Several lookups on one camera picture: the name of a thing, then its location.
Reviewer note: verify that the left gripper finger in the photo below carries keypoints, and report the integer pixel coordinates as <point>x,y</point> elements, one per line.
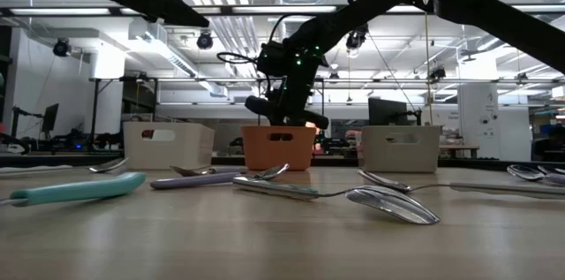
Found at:
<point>181,12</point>

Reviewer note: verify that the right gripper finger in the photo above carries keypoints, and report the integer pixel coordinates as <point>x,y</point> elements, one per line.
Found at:
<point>315,119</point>
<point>262,107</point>

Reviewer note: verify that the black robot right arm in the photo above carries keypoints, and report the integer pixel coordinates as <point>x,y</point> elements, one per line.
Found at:
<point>485,10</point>

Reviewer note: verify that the black ceiling spotlight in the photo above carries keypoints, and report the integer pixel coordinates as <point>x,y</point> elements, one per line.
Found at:
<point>204,40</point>
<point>62,47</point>
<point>437,73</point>
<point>356,37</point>

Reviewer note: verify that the orange plastic bin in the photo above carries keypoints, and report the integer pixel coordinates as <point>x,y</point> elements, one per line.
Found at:
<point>278,156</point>

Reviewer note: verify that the large black background monitor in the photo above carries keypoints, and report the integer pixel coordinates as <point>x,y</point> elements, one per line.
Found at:
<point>386,113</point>

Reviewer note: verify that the grey plastic bin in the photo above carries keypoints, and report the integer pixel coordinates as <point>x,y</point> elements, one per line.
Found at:
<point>401,156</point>

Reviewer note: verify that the white plastic bin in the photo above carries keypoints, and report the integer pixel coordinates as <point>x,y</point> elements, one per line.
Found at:
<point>176,152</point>

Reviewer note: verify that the black background robot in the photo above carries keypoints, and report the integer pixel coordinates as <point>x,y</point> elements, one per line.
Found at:
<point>106,138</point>
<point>75,141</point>

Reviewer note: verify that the wooden background desk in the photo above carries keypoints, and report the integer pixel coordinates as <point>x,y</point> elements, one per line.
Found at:
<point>461,151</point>

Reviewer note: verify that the small black background monitor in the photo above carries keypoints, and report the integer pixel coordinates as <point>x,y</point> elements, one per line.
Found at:
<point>50,117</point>

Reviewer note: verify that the white building pillar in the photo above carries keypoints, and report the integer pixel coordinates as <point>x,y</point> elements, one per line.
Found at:
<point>479,130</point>

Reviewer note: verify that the shelf with blue bins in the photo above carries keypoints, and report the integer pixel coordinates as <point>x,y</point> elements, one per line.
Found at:
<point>552,129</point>

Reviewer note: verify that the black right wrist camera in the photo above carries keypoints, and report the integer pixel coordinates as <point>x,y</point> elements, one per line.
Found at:
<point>273,57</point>

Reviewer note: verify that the black overhead frame bar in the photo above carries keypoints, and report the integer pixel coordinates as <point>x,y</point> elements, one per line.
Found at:
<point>227,9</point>

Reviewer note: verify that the black aluminium table frame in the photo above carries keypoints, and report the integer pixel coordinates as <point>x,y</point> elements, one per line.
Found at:
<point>53,160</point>

